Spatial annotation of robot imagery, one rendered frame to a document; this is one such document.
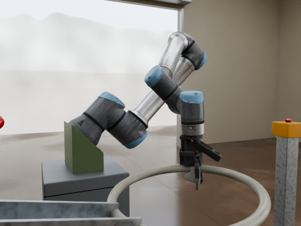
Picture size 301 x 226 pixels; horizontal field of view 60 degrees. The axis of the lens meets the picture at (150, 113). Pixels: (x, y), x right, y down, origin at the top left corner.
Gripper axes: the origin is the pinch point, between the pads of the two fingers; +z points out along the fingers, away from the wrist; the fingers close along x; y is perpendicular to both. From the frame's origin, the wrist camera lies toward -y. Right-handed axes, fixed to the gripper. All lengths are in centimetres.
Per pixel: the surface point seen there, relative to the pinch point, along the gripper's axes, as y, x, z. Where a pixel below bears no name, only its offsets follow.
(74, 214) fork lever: 22, 50, -10
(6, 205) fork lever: 29, 62, -17
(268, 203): -23.6, 26.3, -7.1
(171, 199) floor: 71, -178, 96
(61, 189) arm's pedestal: 61, 11, 4
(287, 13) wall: -104, -696, -200
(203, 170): -1.5, 1.6, -6.4
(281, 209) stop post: -34, -58, 35
